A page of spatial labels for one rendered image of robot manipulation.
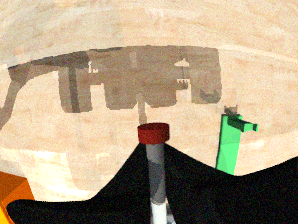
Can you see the grey tapered pin with red head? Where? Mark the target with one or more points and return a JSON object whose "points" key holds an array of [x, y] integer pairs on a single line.
{"points": [[154, 135]]}

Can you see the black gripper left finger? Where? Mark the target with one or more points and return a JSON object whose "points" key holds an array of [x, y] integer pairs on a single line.
{"points": [[124, 200]]}

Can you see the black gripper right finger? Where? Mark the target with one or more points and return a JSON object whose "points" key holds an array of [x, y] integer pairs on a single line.
{"points": [[200, 194]]}

